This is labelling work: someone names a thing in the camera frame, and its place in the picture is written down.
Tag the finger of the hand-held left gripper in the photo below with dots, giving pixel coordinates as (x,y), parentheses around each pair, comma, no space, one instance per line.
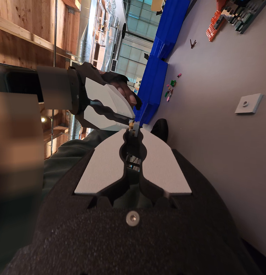
(109,96)
(98,118)

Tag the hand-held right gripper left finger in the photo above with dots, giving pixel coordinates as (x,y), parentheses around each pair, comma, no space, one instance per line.
(100,169)

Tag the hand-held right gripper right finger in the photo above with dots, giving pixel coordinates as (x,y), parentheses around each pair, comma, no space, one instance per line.
(165,169)

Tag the small grey tan brick assembly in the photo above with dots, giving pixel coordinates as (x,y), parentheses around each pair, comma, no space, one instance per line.
(135,128)

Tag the light grey square tile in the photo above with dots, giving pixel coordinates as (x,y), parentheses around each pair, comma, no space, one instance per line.
(249,104)

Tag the person's left forearm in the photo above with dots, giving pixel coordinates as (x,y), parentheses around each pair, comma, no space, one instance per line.
(66,154)

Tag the person's left hand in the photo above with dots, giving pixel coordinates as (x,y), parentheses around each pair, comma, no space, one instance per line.
(128,94)

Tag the dark brown twig brick piece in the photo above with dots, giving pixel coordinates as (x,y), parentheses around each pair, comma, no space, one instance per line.
(192,43)

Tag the toy brick castle model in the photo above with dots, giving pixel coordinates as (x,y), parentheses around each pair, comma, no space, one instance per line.
(238,15)

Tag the silver ventilation duct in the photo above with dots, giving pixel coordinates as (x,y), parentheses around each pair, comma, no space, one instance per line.
(74,126)

